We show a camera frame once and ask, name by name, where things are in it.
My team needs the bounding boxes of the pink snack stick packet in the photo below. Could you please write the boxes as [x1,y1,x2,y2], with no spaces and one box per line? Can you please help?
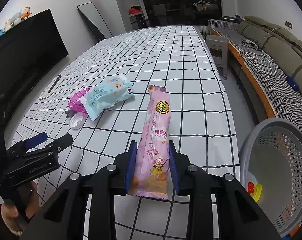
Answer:
[129,85,171,199]

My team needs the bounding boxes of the light blue wipes packet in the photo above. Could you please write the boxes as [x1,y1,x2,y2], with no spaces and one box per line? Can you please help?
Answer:
[79,74,134,121]

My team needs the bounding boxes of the grey perforated trash basket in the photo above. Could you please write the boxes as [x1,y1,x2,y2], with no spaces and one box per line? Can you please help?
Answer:
[239,118,302,237]

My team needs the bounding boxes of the left hand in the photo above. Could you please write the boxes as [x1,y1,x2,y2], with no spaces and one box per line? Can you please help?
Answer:
[0,181,41,236]

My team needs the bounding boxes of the white round lid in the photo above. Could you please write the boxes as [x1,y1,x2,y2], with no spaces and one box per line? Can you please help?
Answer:
[69,112,88,130]

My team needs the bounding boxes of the pink plastic shuttlecock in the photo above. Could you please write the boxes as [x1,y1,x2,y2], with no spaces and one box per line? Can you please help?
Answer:
[67,88,90,113]

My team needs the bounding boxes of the white checkered tablecloth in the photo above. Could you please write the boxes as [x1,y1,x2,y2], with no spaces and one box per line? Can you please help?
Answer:
[11,25,241,240]

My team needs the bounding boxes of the white notepad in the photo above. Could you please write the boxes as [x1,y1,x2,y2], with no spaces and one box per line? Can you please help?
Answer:
[39,74,69,101]

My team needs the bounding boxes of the black pen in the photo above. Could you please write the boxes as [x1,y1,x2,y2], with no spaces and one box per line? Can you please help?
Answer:
[48,75,62,94]

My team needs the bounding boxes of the black television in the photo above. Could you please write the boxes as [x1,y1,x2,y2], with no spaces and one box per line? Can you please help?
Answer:
[0,9,69,122]

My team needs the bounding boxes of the yellow plastic lid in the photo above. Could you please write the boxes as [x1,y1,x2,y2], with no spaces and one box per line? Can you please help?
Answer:
[250,184,262,202]

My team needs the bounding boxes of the plush toys on television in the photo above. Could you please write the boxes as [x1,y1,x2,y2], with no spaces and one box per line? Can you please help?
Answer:
[0,6,32,37]

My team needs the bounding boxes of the grey plastic stool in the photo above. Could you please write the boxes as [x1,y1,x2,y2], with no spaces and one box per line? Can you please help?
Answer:
[206,35,228,79]

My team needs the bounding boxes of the houndstooth sofa cover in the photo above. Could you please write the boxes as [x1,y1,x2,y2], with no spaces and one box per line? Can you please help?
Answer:
[208,20,302,131]

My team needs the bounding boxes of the leaning mirror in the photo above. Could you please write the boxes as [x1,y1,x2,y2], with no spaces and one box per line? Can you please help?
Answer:
[77,2,113,42]

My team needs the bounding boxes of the red item on shelf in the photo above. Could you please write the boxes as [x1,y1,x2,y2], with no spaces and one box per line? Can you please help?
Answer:
[128,5,142,15]

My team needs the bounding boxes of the white power strip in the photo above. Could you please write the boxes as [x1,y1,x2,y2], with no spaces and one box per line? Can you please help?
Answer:
[246,39,257,47]

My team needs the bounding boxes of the blue box on sofa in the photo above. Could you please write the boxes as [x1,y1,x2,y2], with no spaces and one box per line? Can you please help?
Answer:
[286,76,299,92]

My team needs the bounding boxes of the green sofa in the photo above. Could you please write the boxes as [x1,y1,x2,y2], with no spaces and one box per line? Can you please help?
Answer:
[236,16,302,93]

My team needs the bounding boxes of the white charging cable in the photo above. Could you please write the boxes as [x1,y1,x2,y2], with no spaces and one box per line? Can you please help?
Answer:
[257,26,289,51]

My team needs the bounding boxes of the wall socket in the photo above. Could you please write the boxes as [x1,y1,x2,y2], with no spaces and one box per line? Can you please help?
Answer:
[285,21,292,29]

